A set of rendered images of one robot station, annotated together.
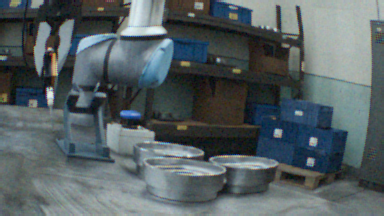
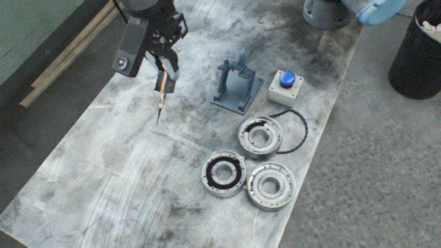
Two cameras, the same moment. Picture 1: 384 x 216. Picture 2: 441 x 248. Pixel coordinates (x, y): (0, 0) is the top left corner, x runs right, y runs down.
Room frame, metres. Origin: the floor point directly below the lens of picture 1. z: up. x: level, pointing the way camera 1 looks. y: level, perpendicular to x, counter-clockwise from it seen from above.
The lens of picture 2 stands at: (0.50, -0.26, 1.53)
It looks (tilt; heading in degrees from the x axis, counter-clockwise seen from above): 59 degrees down; 63
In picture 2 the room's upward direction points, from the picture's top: 8 degrees counter-clockwise
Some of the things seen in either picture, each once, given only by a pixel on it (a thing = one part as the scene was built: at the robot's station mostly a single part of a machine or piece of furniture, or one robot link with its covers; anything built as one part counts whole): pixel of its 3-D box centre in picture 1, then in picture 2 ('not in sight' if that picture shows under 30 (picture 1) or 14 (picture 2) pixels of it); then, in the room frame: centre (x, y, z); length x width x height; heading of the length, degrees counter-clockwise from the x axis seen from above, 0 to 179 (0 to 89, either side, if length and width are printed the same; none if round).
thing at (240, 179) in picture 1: (243, 174); (270, 187); (0.69, -0.08, 0.82); 0.10 x 0.10 x 0.04
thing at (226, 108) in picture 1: (218, 100); not in sight; (5.08, -0.24, 0.67); 0.52 x 0.43 x 0.43; 120
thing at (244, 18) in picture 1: (224, 12); not in sight; (5.08, -0.23, 1.61); 0.52 x 0.38 x 0.22; 123
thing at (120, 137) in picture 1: (127, 138); (286, 87); (0.89, 0.11, 0.82); 0.08 x 0.07 x 0.05; 30
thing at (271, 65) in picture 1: (269, 58); not in sight; (5.38, -0.79, 1.19); 0.45 x 0.40 x 0.37; 115
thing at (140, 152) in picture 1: (166, 161); (260, 138); (0.75, 0.03, 0.82); 0.10 x 0.10 x 0.04
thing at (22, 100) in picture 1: (32, 98); not in sight; (4.00, 1.64, 0.56); 0.52 x 0.38 x 0.22; 117
